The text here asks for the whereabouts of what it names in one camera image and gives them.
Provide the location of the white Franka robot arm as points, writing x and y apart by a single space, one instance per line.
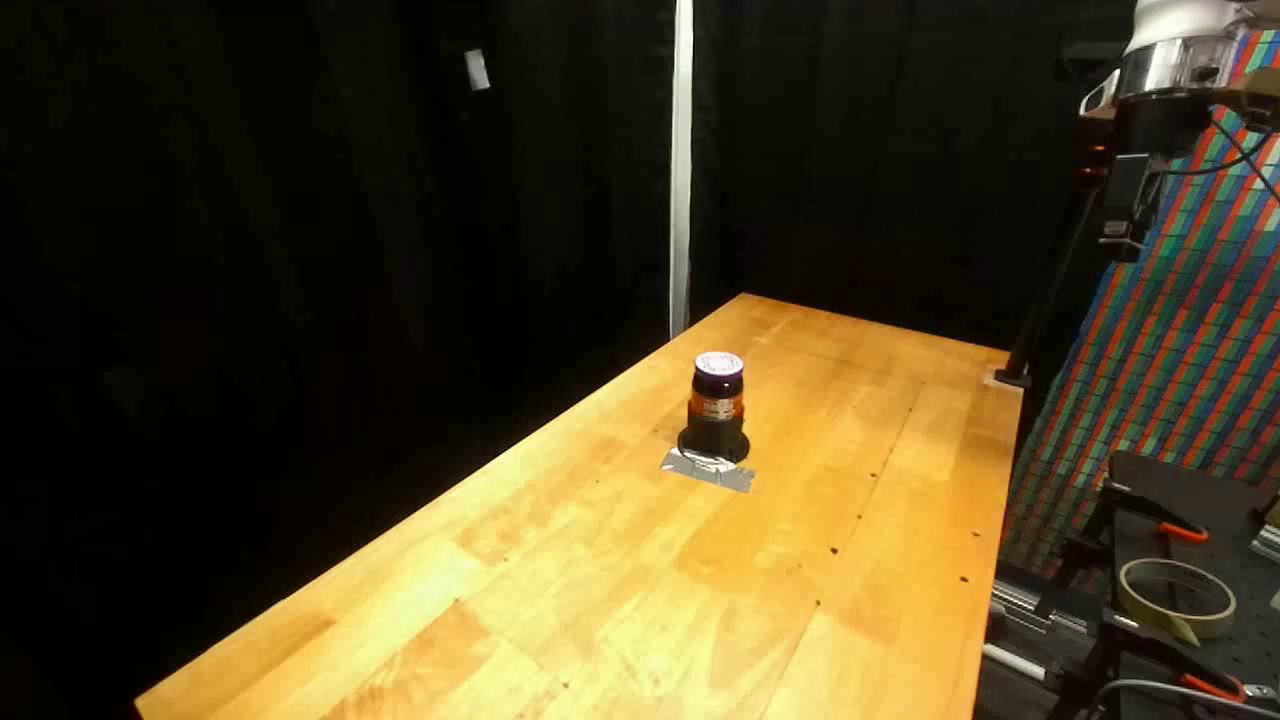
1175 40

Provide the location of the dark jar with white lid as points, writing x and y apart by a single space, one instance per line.
716 390

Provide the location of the small silver tray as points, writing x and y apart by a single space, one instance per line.
704 464

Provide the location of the white vertical pole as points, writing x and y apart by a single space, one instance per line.
682 162

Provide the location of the small white tag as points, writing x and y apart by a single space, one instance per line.
478 71

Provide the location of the black tripod stand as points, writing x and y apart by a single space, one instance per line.
1055 286

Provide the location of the colourful striped board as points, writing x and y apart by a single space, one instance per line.
1185 346

